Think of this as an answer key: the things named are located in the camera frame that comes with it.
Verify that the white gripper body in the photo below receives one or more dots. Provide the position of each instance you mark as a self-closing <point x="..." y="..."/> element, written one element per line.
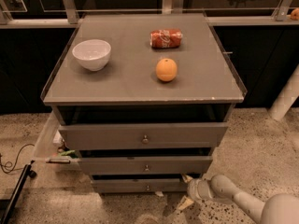
<point x="194" y="189"/>

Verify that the grey bottom drawer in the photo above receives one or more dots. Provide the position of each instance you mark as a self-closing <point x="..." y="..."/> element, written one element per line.
<point x="139" y="185"/>

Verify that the grey drawer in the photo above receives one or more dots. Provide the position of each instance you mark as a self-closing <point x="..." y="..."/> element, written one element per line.
<point x="145" y="165"/>
<point x="139" y="185"/>
<point x="141" y="136"/>

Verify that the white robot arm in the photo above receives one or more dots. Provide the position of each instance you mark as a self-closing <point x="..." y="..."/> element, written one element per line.
<point x="279" y="209"/>

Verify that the grey middle drawer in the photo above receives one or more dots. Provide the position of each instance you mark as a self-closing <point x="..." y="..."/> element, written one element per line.
<point x="145" y="165"/>

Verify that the grey top drawer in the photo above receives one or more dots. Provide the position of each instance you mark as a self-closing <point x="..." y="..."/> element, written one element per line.
<point x="141" y="136"/>

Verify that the grey drawer cabinet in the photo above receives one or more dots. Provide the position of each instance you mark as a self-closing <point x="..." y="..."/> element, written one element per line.
<point x="127" y="91"/>

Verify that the orange fruit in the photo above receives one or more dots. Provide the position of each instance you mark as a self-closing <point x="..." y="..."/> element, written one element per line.
<point x="166" y="70"/>

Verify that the red soda can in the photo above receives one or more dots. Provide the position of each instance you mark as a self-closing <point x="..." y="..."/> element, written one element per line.
<point x="165" y="38"/>

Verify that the white ceramic bowl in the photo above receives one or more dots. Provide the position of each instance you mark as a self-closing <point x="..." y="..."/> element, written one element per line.
<point x="93" y="54"/>

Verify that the black stand leg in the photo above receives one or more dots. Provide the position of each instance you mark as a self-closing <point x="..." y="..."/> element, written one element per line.
<point x="7" y="205"/>

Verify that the small orange on ledge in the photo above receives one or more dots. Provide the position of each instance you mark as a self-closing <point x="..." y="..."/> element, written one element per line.
<point x="295" y="14"/>

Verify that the white post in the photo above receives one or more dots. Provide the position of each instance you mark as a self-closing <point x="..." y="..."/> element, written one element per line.
<point x="287" y="97"/>

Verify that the metal window rail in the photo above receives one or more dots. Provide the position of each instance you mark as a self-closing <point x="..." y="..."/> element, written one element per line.
<point x="73" y="13"/>

